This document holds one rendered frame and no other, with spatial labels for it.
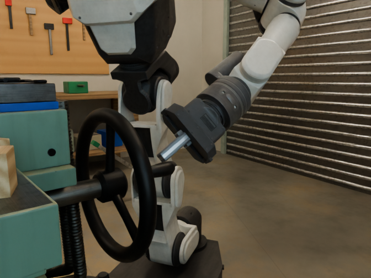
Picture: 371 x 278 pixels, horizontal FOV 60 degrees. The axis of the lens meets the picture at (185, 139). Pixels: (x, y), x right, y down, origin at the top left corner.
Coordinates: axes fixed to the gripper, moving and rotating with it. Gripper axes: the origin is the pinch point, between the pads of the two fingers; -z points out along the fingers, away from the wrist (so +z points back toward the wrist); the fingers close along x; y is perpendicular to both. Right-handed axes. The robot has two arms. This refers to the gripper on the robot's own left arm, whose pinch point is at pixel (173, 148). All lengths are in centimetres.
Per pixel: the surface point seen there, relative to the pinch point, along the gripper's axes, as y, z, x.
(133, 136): 3.4, -5.4, 5.7
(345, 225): -120, 116, -128
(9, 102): 2.3, -16.1, 20.7
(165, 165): 1.6, -3.8, -1.4
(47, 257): 19.5, -24.7, 1.3
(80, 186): -6.5, -15.2, 5.2
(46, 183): -0.5, -19.4, 8.5
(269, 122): -233, 215, -66
